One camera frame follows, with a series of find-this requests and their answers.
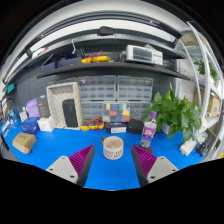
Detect brown cardboard box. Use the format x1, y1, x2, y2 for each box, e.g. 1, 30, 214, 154
12, 132, 38, 155

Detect beige ceramic mug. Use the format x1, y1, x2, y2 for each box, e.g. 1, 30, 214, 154
100, 135, 125, 161

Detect grey small-parts drawer cabinet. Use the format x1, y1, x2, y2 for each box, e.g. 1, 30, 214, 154
129, 100, 153, 120
79, 100, 104, 122
116, 75, 154, 102
77, 75, 117, 102

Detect black zip case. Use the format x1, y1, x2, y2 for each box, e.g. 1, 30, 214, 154
61, 98, 79, 128

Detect yellow multimeter with red leads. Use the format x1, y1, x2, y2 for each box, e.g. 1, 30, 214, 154
79, 117, 106, 132

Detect black workbench shelf unit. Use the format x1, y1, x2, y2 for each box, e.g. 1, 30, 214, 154
3, 25, 192, 83

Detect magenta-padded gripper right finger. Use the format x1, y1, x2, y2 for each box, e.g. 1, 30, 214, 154
130, 144, 180, 188

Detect clear organizer box, coloured parts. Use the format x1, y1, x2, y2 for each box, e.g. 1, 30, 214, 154
101, 102, 131, 124

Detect blue carton box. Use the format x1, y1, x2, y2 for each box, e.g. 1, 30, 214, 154
20, 116, 41, 135

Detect purple plastic bag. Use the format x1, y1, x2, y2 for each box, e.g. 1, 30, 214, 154
25, 98, 41, 119

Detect potted green plant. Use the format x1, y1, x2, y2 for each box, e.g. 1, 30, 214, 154
143, 83, 203, 143

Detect white metal rack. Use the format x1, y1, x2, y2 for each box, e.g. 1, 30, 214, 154
176, 21, 224, 158

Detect dark grey upright box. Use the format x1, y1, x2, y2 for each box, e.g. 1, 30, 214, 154
35, 94, 51, 118

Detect clear bottle with purple cap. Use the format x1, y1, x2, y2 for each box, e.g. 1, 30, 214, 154
139, 110, 158, 150

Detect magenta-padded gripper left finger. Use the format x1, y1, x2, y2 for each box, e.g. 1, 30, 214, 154
45, 144, 96, 188

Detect plain white box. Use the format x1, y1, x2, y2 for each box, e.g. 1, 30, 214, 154
37, 115, 56, 133

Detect white block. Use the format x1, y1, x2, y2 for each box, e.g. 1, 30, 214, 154
179, 138, 198, 157

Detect black soft pouch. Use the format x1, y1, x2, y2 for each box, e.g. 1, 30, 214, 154
127, 118, 145, 136

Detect white perforated tray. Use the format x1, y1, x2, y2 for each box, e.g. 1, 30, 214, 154
45, 81, 83, 130

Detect small white labelled box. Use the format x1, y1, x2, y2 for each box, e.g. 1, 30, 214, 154
18, 109, 29, 123

